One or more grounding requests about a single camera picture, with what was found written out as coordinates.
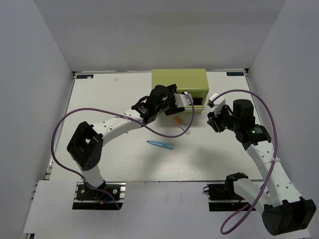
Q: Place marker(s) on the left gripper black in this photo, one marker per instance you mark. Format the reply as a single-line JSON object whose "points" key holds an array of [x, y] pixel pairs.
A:
{"points": [[174, 109]]}

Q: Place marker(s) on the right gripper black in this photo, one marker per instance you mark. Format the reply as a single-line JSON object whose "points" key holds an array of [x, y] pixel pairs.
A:
{"points": [[214, 121]]}

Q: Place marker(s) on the orange capped lead tube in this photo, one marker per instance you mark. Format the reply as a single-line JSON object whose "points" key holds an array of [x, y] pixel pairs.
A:
{"points": [[181, 125]]}

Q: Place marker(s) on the green metal tool chest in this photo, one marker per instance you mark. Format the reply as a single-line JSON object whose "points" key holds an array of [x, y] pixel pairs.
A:
{"points": [[192, 80]]}

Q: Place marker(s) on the blue utility knife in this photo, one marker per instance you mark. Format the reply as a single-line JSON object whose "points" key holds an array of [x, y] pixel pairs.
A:
{"points": [[160, 144]]}

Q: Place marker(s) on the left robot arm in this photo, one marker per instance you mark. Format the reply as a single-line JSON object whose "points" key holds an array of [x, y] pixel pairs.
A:
{"points": [[88, 140]]}

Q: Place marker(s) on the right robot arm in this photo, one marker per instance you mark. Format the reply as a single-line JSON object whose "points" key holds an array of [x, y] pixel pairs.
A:
{"points": [[282, 207]]}

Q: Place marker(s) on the right blue table label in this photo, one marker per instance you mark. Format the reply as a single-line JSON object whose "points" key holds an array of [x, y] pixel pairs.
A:
{"points": [[235, 74]]}

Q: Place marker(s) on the blue table label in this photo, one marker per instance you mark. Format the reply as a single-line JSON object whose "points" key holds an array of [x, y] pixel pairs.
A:
{"points": [[235, 74], [90, 76]]}

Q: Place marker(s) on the left blue table label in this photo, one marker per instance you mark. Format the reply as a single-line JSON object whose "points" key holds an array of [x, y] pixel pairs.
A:
{"points": [[90, 76]]}

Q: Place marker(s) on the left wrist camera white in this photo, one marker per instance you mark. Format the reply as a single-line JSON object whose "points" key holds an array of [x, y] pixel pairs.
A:
{"points": [[183, 100]]}

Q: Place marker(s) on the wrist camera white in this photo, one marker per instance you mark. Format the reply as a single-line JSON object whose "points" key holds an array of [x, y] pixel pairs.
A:
{"points": [[216, 102], [183, 100]]}

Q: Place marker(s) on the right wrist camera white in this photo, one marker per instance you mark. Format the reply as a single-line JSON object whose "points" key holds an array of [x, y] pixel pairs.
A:
{"points": [[216, 102]]}

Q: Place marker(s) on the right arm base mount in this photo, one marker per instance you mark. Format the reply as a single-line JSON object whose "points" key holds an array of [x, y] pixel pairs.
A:
{"points": [[222, 197]]}

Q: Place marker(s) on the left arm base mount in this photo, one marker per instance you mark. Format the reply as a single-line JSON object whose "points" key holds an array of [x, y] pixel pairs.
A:
{"points": [[88, 199]]}

